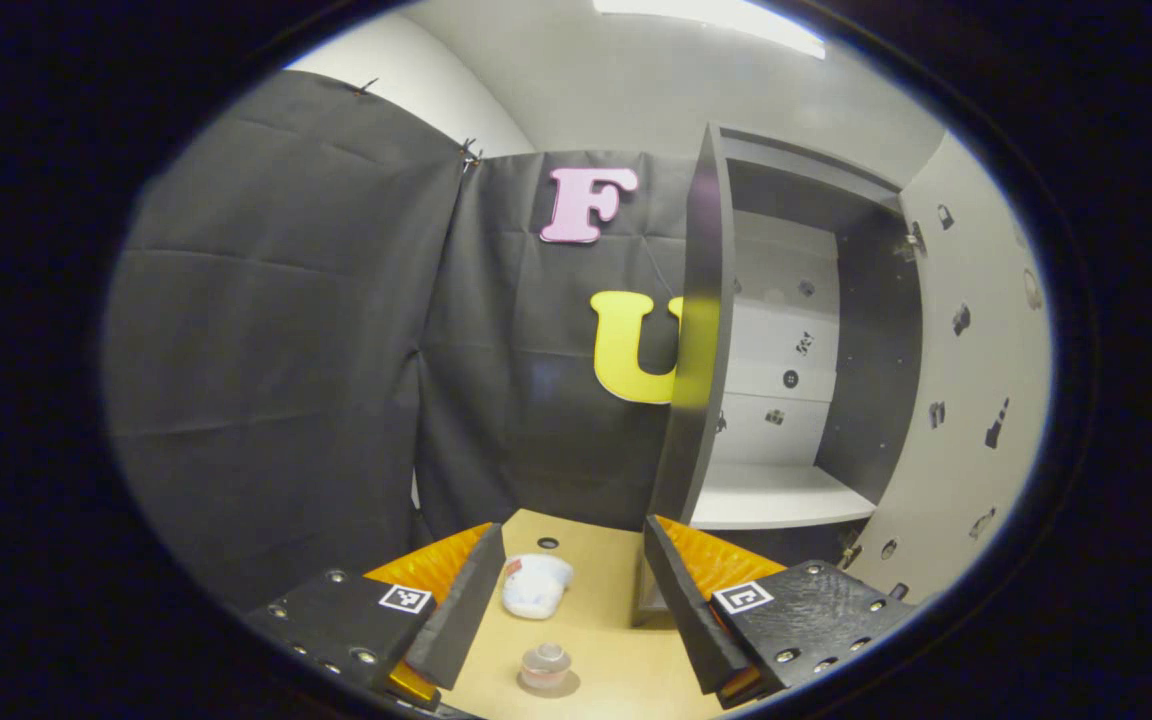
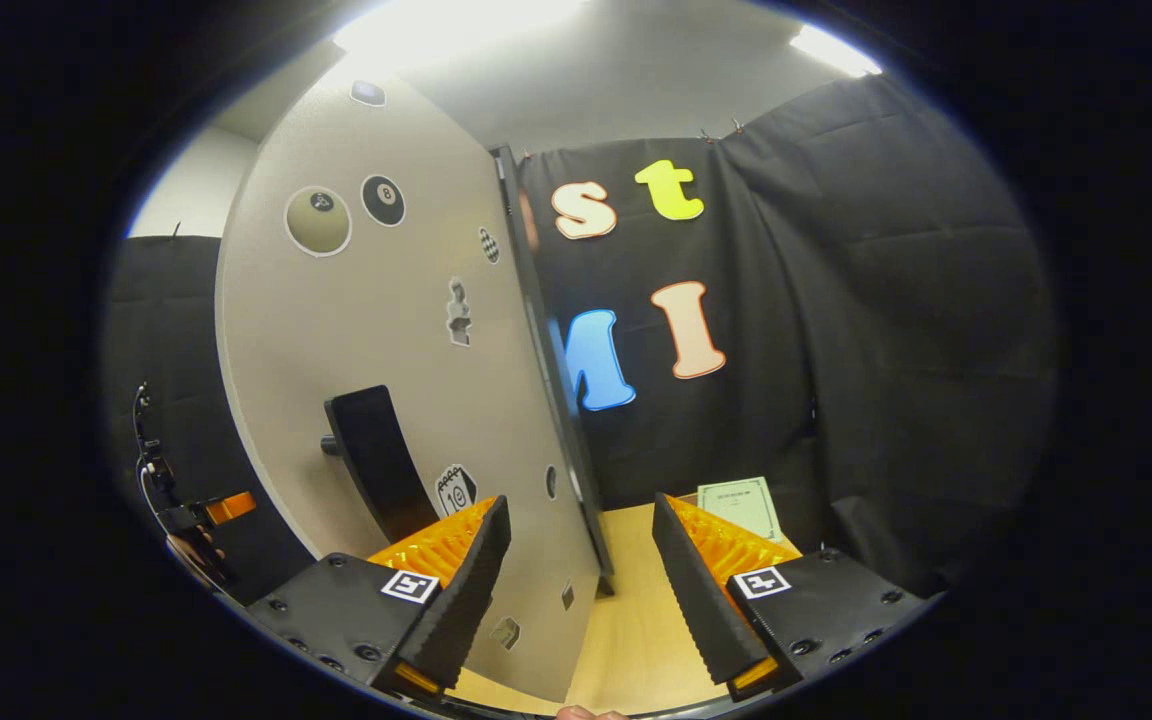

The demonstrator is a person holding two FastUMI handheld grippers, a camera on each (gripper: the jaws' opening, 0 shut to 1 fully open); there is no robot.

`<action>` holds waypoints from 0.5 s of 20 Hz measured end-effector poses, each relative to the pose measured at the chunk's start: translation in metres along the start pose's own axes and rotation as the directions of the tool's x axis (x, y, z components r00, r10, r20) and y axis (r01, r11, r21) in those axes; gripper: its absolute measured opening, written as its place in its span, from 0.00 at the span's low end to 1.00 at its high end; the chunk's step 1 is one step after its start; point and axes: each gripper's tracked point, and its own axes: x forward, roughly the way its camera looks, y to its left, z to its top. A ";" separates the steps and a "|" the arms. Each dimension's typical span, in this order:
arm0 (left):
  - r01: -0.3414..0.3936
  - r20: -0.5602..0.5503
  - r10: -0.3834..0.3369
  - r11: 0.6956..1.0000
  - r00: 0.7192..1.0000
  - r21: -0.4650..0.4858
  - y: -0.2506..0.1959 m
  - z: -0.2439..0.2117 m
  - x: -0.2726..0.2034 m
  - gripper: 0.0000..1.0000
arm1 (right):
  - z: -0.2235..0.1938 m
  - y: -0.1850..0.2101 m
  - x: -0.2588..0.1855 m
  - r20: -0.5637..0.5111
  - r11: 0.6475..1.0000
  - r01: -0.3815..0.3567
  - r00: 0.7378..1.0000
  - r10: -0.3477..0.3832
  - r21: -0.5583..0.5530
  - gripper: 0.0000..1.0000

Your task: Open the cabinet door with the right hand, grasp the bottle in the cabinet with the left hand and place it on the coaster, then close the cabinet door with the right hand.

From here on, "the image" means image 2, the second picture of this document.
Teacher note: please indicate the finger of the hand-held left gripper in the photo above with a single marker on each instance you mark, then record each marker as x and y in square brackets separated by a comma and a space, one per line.
[231, 508]

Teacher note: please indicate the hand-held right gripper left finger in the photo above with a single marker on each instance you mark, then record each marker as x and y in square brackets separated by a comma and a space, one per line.
[456, 610]

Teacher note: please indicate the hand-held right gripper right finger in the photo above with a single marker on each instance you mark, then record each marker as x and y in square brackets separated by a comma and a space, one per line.
[701, 600]

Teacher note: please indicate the beige cabinet door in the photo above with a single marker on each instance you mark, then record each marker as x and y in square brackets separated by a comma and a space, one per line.
[336, 320]

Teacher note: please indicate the pale green book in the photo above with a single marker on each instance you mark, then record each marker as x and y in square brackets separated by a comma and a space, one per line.
[741, 505]

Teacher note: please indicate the black backdrop cloth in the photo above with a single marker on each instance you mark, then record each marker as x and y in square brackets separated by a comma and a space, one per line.
[886, 350]

